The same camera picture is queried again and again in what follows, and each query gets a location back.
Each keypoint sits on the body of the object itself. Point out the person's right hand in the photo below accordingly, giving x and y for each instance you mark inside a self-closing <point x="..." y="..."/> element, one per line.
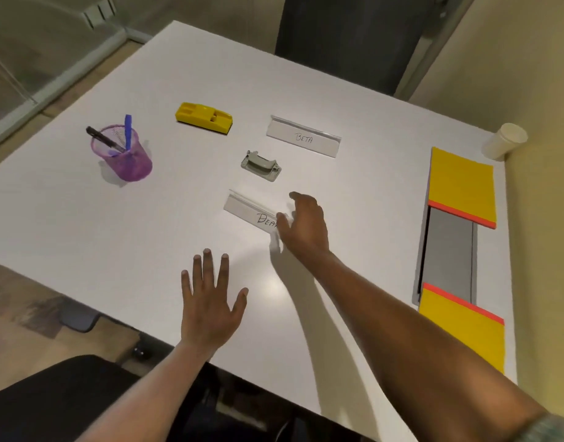
<point x="307" y="230"/>

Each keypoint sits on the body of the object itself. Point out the person's left hand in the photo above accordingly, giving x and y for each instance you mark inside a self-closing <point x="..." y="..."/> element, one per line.
<point x="207" y="317"/>

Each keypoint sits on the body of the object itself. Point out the person's left little finger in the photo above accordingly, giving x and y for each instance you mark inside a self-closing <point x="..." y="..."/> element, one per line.
<point x="186" y="284"/>

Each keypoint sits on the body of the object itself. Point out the person's left middle finger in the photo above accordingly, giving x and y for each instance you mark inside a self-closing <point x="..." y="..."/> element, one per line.
<point x="208" y="269"/>

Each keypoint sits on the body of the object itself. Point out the person's left thumb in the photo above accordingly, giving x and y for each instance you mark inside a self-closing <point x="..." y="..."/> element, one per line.
<point x="240" y="302"/>

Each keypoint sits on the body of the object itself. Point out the person's right thumb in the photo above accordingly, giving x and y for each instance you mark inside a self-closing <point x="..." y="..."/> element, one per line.
<point x="282" y="229"/>

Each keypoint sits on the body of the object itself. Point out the clear name plate holder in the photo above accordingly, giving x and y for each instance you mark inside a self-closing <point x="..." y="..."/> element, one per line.
<point x="247" y="211"/>
<point x="302" y="137"/>

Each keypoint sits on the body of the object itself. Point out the person's left forearm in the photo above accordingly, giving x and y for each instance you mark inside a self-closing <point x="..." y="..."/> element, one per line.
<point x="143" y="395"/>

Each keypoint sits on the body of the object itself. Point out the person's right forearm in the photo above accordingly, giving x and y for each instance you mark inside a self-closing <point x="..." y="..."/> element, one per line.
<point x="401" y="345"/>

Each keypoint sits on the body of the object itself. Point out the grey hole punch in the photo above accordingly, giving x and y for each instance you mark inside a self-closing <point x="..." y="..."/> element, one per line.
<point x="261" y="165"/>

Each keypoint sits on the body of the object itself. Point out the black chair caster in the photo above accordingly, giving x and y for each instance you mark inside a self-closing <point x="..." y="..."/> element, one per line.
<point x="141" y="353"/>

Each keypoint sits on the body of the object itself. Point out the dark chair base leg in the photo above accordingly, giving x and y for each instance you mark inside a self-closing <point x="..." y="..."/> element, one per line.
<point x="79" y="317"/>

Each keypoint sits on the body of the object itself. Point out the purple mesh pen cup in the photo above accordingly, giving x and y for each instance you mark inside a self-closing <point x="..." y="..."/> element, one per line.
<point x="127" y="158"/>

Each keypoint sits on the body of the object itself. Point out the yellow stapler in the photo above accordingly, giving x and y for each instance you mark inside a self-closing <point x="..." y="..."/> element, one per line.
<point x="202" y="117"/>

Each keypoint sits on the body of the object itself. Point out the blue pen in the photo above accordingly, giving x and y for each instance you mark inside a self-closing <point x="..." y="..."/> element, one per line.
<point x="128" y="131"/>

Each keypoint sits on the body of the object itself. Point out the black pen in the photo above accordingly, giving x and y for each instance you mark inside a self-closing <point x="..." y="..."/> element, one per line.
<point x="104" y="138"/>

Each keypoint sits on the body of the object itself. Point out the yellow pad with orange edge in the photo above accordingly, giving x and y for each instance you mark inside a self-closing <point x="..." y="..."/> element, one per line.
<point x="464" y="186"/>
<point x="464" y="326"/>

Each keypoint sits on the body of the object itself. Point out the dark grey door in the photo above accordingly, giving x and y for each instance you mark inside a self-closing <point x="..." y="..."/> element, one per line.
<point x="355" y="39"/>

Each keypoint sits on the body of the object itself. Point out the white paper cup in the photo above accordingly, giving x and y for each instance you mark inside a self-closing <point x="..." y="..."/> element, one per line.
<point x="505" y="140"/>

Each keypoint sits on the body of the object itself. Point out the white socket panel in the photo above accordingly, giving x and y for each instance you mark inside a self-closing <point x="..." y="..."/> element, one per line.
<point x="99" y="12"/>

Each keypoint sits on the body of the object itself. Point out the grey sleeve cuff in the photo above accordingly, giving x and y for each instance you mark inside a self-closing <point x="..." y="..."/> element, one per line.
<point x="553" y="430"/>

